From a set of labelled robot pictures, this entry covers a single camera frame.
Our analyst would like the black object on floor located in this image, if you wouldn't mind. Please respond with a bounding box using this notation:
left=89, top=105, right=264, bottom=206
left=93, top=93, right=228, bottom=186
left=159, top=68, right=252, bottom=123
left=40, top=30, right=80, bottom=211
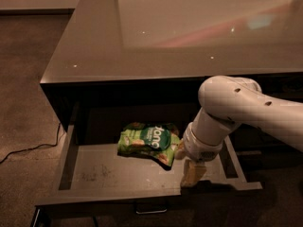
left=30, top=208, right=51, bottom=227

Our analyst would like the drawer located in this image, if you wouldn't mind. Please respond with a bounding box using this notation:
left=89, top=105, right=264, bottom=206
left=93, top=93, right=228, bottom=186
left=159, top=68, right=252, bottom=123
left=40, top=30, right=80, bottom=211
left=36, top=102, right=261, bottom=219
left=239, top=150, right=303, bottom=171
left=230, top=126, right=294, bottom=151

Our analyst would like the dark cabinet with glossy top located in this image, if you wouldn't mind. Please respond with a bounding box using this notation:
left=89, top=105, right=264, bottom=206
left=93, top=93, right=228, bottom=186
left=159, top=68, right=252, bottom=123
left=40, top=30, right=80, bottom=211
left=39, top=0, right=303, bottom=172

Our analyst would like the green snack bag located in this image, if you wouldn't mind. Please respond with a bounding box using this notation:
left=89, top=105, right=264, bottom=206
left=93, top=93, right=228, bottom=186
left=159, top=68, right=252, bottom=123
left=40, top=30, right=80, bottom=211
left=117, top=122, right=181, bottom=168

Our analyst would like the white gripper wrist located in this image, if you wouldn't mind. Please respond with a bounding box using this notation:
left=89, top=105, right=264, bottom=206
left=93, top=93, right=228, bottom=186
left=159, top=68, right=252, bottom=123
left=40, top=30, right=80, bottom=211
left=174, top=123, right=223, bottom=187

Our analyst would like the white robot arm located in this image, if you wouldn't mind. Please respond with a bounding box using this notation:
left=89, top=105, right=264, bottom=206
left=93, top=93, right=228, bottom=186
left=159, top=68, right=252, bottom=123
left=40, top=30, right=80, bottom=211
left=175, top=76, right=303, bottom=187

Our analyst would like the thin black floor cable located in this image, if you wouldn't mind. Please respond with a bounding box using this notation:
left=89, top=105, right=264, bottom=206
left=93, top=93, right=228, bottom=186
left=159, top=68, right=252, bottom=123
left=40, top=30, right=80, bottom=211
left=0, top=122, right=62, bottom=165

